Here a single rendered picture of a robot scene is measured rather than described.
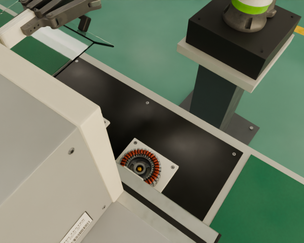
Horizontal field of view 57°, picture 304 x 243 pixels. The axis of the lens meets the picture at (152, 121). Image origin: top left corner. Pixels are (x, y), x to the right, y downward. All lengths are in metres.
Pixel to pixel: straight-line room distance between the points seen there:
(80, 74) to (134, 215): 0.67
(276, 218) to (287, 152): 1.03
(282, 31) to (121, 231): 0.88
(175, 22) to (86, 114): 2.16
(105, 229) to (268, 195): 0.54
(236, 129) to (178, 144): 0.99
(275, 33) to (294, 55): 1.26
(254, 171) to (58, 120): 0.69
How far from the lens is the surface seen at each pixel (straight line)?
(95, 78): 0.95
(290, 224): 0.83
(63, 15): 0.52
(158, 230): 0.38
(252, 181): 0.83
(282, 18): 1.15
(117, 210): 0.39
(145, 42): 2.18
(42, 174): 0.21
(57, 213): 0.27
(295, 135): 1.90
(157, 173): 0.72
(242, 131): 1.77
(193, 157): 0.80
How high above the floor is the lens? 1.49
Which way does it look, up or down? 59 degrees down
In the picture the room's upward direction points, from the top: straight up
